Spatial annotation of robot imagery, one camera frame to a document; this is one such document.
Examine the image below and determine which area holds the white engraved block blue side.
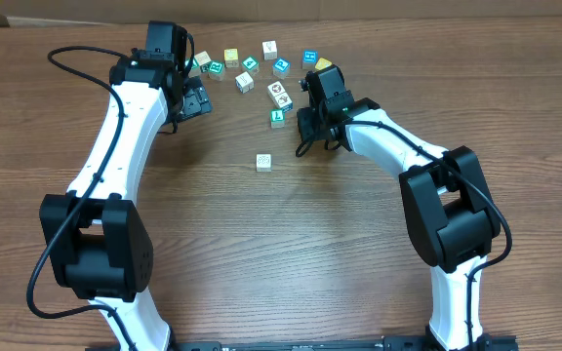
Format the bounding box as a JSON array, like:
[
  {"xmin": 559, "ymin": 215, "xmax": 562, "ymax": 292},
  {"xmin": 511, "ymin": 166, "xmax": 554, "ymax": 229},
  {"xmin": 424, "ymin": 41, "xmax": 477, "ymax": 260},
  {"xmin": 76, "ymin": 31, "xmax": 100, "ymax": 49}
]
[{"xmin": 256, "ymin": 154, "xmax": 272, "ymax": 172}]

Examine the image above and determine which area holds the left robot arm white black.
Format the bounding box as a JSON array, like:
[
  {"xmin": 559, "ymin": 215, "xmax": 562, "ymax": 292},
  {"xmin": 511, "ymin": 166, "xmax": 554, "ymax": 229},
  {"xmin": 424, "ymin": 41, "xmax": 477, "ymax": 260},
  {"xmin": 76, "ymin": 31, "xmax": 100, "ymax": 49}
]
[{"xmin": 26, "ymin": 21, "xmax": 212, "ymax": 350}]

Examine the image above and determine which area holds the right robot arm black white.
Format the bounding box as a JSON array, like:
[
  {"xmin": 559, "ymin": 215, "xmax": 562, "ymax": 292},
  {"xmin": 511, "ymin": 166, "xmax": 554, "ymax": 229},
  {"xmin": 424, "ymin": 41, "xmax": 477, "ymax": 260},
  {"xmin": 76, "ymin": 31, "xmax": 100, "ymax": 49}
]
[{"xmin": 296, "ymin": 65, "xmax": 516, "ymax": 350}]

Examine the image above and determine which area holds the green block far left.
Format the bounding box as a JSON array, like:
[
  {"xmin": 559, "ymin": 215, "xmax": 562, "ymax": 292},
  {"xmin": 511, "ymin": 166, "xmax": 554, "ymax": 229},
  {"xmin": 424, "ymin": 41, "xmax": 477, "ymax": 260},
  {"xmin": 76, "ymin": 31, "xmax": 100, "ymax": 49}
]
[{"xmin": 188, "ymin": 58, "xmax": 201, "ymax": 77}]

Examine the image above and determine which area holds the green letter L block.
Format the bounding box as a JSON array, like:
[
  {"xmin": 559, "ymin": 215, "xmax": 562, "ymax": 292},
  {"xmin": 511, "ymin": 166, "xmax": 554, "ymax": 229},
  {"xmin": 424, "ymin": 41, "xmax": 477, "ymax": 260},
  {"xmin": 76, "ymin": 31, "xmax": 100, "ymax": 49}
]
[{"xmin": 270, "ymin": 109, "xmax": 286, "ymax": 129}]

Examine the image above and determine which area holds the green letter R block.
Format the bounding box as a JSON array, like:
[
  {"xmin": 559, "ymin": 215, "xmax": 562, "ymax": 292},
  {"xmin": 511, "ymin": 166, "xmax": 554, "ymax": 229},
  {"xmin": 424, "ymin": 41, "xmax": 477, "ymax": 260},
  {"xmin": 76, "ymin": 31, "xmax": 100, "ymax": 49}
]
[{"xmin": 208, "ymin": 60, "xmax": 225, "ymax": 81}]

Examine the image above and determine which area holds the white block red picture upper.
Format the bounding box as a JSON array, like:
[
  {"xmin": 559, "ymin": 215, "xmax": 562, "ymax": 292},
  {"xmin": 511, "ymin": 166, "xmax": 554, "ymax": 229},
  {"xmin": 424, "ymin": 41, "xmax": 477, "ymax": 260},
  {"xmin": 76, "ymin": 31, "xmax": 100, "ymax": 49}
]
[{"xmin": 267, "ymin": 81, "xmax": 285, "ymax": 100}]

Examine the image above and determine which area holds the white block red picture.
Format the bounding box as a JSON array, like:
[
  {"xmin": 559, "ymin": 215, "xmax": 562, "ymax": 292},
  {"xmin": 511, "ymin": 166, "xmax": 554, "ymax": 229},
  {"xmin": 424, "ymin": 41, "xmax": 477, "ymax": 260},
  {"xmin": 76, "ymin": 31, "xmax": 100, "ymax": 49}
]
[
  {"xmin": 273, "ymin": 93, "xmax": 293, "ymax": 113},
  {"xmin": 267, "ymin": 81, "xmax": 285, "ymax": 100}
]

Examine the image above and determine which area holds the white block red picture lower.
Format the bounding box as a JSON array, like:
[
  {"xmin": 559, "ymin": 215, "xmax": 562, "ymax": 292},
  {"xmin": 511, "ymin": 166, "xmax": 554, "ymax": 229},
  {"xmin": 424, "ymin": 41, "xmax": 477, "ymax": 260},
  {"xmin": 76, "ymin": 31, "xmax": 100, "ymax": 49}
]
[{"xmin": 273, "ymin": 93, "xmax": 293, "ymax": 113}]

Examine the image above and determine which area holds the plain wooden block number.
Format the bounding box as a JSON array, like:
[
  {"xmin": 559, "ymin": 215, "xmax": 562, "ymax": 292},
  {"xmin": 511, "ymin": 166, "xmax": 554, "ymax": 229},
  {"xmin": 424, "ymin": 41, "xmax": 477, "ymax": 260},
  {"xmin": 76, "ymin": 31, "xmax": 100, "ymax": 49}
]
[{"xmin": 194, "ymin": 51, "xmax": 212, "ymax": 73}]

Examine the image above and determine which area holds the yellow top block left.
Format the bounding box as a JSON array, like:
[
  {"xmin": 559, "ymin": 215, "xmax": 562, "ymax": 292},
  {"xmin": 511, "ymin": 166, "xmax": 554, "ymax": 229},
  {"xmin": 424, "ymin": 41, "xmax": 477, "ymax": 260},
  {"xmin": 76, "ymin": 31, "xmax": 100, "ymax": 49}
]
[{"xmin": 223, "ymin": 48, "xmax": 240, "ymax": 68}]

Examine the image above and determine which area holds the yellow block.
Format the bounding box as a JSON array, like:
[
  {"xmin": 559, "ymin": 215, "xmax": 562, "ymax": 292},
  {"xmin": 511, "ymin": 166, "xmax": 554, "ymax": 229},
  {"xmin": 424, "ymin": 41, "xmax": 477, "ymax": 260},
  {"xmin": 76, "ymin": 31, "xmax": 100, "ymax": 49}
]
[
  {"xmin": 223, "ymin": 48, "xmax": 240, "ymax": 68},
  {"xmin": 314, "ymin": 58, "xmax": 332, "ymax": 71}
]

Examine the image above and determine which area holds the yellow block far right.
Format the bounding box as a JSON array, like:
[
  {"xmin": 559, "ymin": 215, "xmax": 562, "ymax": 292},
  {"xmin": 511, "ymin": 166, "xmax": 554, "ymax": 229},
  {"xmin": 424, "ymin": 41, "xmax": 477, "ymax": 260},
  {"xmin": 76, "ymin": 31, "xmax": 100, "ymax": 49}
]
[{"xmin": 314, "ymin": 58, "xmax": 332, "ymax": 71}]

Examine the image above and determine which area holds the blue letter P block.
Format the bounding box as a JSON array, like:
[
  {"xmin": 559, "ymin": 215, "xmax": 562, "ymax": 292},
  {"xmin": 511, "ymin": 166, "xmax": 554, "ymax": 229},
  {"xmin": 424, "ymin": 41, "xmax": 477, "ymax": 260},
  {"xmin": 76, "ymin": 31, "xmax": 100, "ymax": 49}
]
[{"xmin": 272, "ymin": 58, "xmax": 291, "ymax": 79}]

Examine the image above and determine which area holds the blue block top right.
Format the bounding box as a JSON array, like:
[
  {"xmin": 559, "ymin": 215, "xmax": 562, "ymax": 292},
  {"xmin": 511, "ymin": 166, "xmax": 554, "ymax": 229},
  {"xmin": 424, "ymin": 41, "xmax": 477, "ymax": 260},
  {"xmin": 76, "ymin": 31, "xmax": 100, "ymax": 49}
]
[{"xmin": 301, "ymin": 50, "xmax": 318, "ymax": 70}]

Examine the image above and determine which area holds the green block number four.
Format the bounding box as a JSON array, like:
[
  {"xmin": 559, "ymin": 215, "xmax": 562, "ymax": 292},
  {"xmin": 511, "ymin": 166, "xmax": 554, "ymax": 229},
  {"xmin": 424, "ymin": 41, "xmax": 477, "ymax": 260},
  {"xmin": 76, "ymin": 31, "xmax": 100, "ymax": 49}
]
[{"xmin": 241, "ymin": 56, "xmax": 260, "ymax": 75}]

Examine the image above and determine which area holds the white block top centre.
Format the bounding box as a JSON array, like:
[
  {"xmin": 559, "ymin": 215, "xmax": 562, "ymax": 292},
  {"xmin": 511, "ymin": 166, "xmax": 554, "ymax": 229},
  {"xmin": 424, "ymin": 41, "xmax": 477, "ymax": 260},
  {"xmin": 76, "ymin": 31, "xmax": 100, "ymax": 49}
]
[{"xmin": 262, "ymin": 40, "xmax": 278, "ymax": 60}]

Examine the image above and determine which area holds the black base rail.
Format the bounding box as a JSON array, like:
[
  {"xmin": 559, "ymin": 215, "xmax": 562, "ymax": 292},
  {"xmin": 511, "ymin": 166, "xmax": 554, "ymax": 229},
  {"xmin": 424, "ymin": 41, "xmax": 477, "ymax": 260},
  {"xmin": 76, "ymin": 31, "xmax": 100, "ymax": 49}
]
[{"xmin": 166, "ymin": 334, "xmax": 520, "ymax": 351}]

